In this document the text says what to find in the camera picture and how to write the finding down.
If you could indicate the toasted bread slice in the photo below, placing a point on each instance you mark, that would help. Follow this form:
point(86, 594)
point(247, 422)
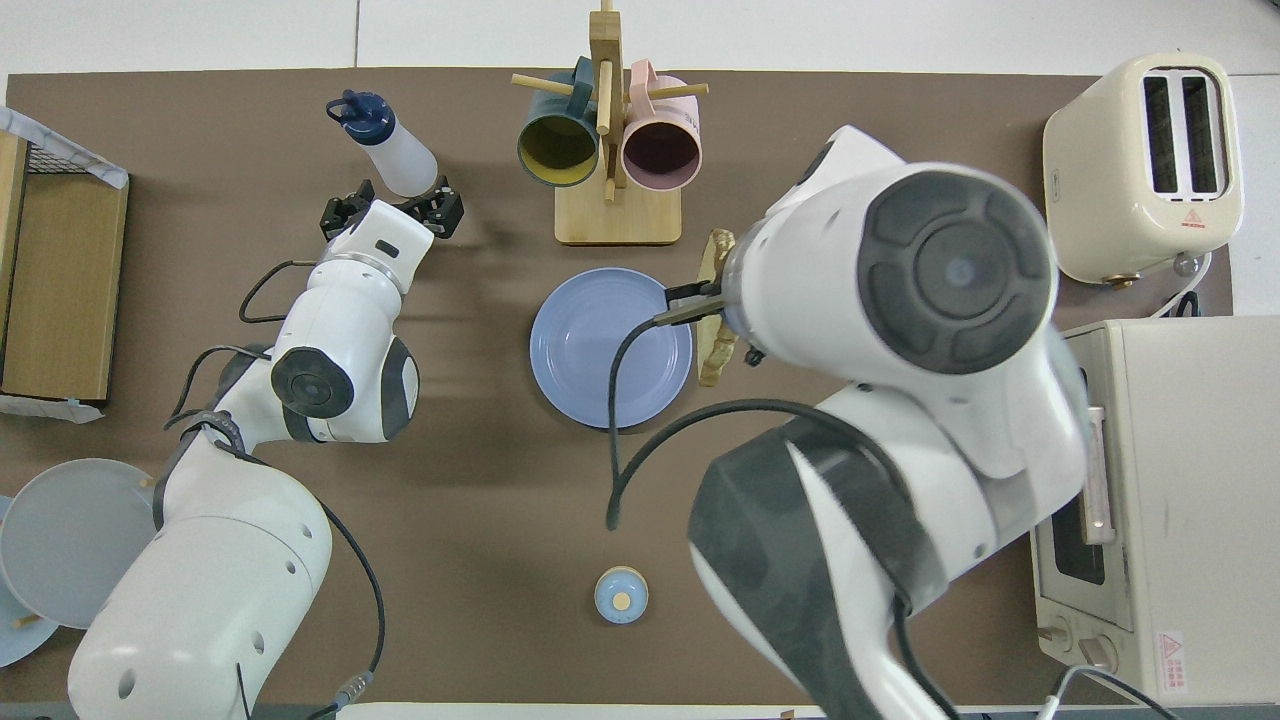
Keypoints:
point(716, 350)

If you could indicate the translucent seasoning bottle blue cap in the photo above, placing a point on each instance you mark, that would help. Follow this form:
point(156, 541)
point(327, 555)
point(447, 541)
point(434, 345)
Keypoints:
point(400, 155)

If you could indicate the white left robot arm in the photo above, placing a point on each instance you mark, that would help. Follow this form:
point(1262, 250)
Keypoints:
point(220, 580)

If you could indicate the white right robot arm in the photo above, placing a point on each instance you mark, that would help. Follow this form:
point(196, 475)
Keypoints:
point(950, 280)

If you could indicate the periwinkle blue plate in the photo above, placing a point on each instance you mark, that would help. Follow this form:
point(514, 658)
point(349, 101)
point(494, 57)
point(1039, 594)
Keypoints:
point(570, 350)

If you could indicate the grey plate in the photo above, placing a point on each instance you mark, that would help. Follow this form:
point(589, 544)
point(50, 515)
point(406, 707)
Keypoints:
point(60, 540)

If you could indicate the light blue plate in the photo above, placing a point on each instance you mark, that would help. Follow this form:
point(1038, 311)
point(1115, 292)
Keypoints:
point(20, 645)

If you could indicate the wooden mug tree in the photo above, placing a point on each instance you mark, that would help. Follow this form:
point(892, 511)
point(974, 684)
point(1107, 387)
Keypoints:
point(618, 220)

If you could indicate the dark teal mug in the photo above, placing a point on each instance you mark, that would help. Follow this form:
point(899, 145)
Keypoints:
point(557, 148)

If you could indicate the pink mug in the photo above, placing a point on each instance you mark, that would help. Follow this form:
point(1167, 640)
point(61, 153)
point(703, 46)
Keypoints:
point(660, 155)

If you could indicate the brown table mat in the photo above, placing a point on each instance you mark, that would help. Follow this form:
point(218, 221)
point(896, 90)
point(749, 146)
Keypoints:
point(200, 130)

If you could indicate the wooden box with mesh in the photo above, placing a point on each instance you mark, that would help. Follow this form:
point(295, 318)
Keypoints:
point(60, 150)

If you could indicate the cream two-slot toaster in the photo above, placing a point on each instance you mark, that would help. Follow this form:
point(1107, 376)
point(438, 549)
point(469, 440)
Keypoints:
point(1095, 180)

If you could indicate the white toaster oven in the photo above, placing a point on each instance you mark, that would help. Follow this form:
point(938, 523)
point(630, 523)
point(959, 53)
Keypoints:
point(1200, 500)

